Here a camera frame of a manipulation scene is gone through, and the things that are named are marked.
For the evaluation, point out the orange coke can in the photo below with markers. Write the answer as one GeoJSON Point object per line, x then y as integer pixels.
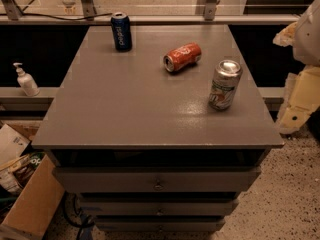
{"type": "Point", "coordinates": [178, 58]}

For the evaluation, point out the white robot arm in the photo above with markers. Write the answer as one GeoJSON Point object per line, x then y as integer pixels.
{"type": "Point", "coordinates": [302, 90]}

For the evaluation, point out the silver green soda can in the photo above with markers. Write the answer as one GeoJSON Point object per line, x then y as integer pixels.
{"type": "Point", "coordinates": [226, 77]}

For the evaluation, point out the blue pepsi can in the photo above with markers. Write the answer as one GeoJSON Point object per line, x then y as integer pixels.
{"type": "Point", "coordinates": [120, 24]}

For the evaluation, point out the grey drawer cabinet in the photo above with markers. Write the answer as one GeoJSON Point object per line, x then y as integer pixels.
{"type": "Point", "coordinates": [125, 110]}

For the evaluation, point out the top grey drawer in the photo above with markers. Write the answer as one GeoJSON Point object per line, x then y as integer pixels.
{"type": "Point", "coordinates": [147, 180]}

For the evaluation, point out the grey drawer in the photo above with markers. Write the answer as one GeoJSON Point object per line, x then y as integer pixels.
{"type": "Point", "coordinates": [155, 224]}
{"type": "Point", "coordinates": [159, 208]}
{"type": "Point", "coordinates": [147, 180]}

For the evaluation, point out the middle grey drawer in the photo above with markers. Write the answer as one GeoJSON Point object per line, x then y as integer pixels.
{"type": "Point", "coordinates": [159, 208]}

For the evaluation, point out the bottom grey drawer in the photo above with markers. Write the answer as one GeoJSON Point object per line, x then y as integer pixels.
{"type": "Point", "coordinates": [155, 224]}

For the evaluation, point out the white pump dispenser bottle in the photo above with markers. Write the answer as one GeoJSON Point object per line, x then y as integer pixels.
{"type": "Point", "coordinates": [26, 81]}

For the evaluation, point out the white paper sheet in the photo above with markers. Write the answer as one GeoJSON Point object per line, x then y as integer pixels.
{"type": "Point", "coordinates": [12, 144]}

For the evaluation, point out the snack bag in box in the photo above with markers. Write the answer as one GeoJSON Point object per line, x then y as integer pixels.
{"type": "Point", "coordinates": [15, 174]}

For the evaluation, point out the brown cardboard box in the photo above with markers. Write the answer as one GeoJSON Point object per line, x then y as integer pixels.
{"type": "Point", "coordinates": [27, 216]}

